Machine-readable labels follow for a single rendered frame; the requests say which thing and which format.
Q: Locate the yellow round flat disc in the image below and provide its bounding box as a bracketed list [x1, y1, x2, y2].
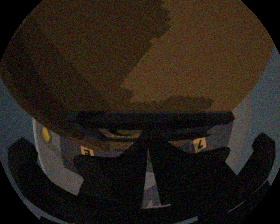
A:
[42, 128, 51, 141]

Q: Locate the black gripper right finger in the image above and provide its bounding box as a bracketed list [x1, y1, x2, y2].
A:
[148, 129, 230, 206]

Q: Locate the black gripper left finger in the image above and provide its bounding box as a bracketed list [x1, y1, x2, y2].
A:
[72, 129, 149, 208]

